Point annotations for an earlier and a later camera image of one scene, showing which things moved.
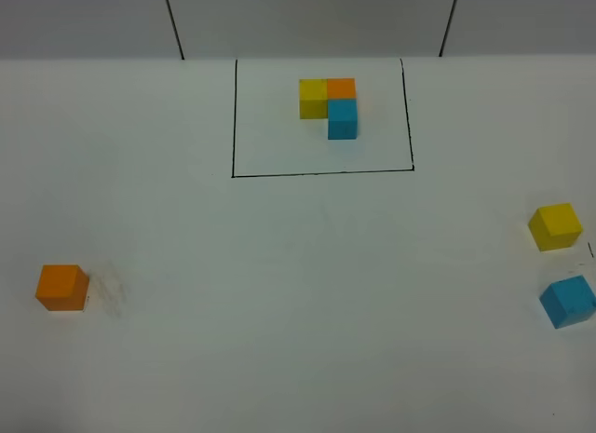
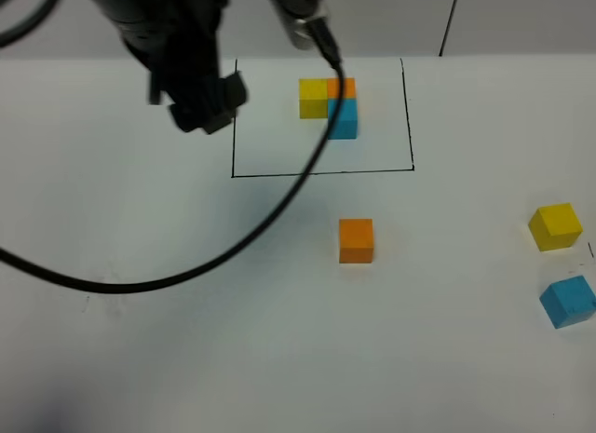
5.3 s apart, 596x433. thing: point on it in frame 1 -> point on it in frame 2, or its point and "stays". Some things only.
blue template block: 342,118 stays
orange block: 62,287 -> 356,240
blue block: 568,301 stays
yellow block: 555,226 stays
